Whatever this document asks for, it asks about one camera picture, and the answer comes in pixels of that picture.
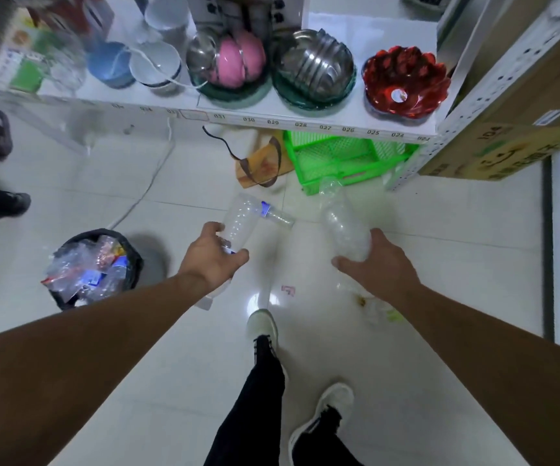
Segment person's white shoe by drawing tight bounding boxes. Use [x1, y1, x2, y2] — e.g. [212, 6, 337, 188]
[246, 309, 280, 357]
[287, 382, 355, 453]

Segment crushed clear plastic bottle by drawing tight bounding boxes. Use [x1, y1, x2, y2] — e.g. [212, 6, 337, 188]
[318, 177, 373, 263]

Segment person's left white shoe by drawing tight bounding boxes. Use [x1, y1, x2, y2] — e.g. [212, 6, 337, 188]
[246, 309, 280, 357]

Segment plastic litter scraps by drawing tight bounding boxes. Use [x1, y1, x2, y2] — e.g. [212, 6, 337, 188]
[355, 292, 408, 327]

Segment white box with black dots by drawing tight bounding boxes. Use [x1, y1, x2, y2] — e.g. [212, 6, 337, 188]
[185, 0, 306, 38]

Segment person's left hand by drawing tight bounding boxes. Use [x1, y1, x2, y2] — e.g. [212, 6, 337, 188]
[178, 221, 251, 296]

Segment person's right forearm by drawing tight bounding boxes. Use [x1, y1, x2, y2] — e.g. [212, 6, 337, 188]
[396, 283, 560, 466]

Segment stack of steel bowls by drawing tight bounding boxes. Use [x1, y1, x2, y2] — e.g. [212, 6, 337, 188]
[273, 28, 356, 103]

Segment green and white carton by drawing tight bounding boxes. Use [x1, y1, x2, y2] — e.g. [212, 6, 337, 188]
[0, 8, 62, 94]

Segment single steel bowl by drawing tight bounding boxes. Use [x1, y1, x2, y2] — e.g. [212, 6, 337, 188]
[185, 32, 223, 77]

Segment green glass dish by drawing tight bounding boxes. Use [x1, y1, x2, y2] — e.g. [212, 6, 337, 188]
[190, 68, 274, 104]
[271, 68, 359, 111]

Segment black trash bin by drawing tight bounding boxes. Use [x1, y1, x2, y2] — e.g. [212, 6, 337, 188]
[47, 229, 145, 312]

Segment white bowl with dark rim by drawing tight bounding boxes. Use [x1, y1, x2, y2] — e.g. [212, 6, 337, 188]
[129, 41, 183, 91]

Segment red glass bowl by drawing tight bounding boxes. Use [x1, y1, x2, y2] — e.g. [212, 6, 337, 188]
[361, 45, 452, 120]

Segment person's left forearm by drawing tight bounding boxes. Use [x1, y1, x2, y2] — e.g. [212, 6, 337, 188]
[0, 272, 213, 466]

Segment white cable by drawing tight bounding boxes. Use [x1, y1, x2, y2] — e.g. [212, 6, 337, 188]
[107, 116, 177, 231]

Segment blue bowl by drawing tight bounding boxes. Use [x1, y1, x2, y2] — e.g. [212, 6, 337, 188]
[87, 41, 136, 89]

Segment clear bottle with blue label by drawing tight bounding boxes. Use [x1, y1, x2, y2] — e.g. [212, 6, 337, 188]
[218, 193, 264, 255]

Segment pink plastic bowls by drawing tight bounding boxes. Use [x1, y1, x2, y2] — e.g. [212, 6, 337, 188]
[211, 31, 267, 90]

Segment clear glass jug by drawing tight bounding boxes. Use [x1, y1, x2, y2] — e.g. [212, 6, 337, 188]
[47, 38, 90, 96]

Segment red and blue box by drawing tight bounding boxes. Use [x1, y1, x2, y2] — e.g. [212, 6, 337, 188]
[41, 0, 116, 40]

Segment small clear bottle blue cap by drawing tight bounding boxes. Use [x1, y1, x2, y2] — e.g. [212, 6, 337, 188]
[260, 201, 296, 228]

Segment green plastic basket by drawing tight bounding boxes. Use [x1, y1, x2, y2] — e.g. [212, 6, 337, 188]
[282, 130, 420, 196]

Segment person's right white shoe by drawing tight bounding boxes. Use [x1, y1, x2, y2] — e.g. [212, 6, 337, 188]
[287, 382, 355, 453]

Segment brown bag with straps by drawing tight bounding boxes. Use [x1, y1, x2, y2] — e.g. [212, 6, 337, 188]
[202, 125, 296, 189]

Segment brown cardboard box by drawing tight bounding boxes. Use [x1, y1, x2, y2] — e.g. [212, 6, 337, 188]
[418, 21, 560, 183]

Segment black trousers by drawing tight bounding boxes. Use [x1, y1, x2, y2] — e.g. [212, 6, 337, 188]
[204, 335, 364, 466]

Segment white metal shelf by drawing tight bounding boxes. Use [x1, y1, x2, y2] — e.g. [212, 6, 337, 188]
[0, 0, 560, 192]

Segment white cup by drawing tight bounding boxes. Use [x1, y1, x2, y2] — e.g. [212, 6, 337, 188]
[143, 0, 191, 40]

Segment person's right hand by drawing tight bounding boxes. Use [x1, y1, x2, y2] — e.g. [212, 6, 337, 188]
[331, 228, 422, 309]

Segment pile of plastic waste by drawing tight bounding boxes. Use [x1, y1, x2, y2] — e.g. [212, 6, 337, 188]
[42, 235, 129, 306]

